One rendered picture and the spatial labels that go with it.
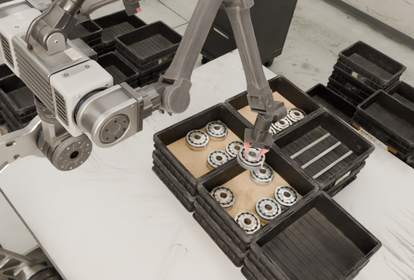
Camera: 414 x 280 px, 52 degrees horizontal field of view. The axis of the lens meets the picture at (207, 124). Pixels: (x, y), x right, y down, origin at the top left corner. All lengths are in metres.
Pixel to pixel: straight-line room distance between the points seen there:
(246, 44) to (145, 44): 1.75
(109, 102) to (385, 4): 4.08
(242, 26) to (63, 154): 0.69
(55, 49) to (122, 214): 0.86
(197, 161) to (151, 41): 1.44
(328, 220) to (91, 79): 1.12
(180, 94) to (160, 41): 1.94
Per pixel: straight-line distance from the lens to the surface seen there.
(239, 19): 1.34
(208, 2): 1.25
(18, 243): 2.64
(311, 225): 1.78
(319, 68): 4.06
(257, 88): 1.42
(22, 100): 2.65
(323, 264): 1.70
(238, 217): 1.67
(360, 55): 3.47
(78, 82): 1.10
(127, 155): 2.02
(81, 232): 1.79
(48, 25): 1.18
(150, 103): 1.12
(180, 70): 1.19
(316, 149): 2.05
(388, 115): 3.01
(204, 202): 1.67
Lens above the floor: 2.23
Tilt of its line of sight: 44 degrees down
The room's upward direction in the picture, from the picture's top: 10 degrees clockwise
